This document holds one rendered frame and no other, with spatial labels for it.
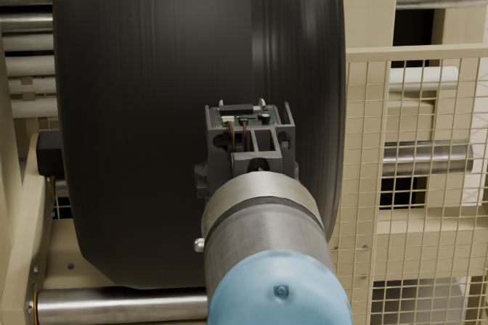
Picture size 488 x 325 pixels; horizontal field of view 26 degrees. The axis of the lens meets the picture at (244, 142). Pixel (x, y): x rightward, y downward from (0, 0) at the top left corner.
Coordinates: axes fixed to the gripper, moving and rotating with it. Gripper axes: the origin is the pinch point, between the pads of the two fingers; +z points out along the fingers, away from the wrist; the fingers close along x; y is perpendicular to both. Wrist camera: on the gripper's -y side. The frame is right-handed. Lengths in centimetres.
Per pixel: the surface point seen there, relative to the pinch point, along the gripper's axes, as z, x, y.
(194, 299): 17.6, 4.4, -28.8
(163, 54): 3.6, 6.8, 7.5
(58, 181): 45, 23, -26
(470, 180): 186, -82, -100
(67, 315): 17.2, 19.7, -29.7
